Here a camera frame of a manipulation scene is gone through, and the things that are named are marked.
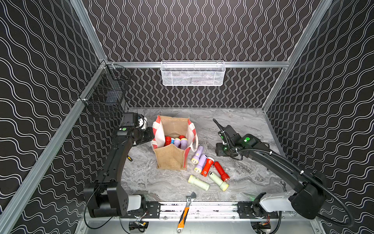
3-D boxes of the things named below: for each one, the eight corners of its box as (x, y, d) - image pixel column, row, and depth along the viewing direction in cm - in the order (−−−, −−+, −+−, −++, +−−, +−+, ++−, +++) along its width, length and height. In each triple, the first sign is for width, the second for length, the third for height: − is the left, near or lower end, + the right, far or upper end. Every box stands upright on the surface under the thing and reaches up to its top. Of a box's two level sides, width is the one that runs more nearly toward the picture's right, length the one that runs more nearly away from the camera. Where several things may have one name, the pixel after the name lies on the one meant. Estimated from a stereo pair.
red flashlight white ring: (199, 174, 88) (200, 171, 85) (207, 158, 94) (207, 155, 91) (206, 177, 87) (207, 175, 84) (213, 161, 93) (214, 158, 90)
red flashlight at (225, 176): (225, 182, 85) (226, 181, 83) (212, 165, 92) (213, 163, 90) (229, 179, 86) (230, 178, 84) (216, 162, 93) (217, 160, 91)
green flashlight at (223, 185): (206, 177, 87) (207, 175, 85) (210, 172, 89) (211, 170, 86) (224, 192, 82) (225, 190, 79) (228, 186, 84) (229, 184, 81)
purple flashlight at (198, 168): (194, 171, 89) (194, 169, 87) (203, 155, 96) (203, 153, 94) (199, 174, 88) (200, 172, 86) (208, 157, 95) (208, 155, 93)
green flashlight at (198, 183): (187, 182, 86) (187, 180, 83) (189, 176, 88) (189, 174, 85) (207, 192, 82) (208, 190, 79) (209, 185, 84) (210, 183, 81)
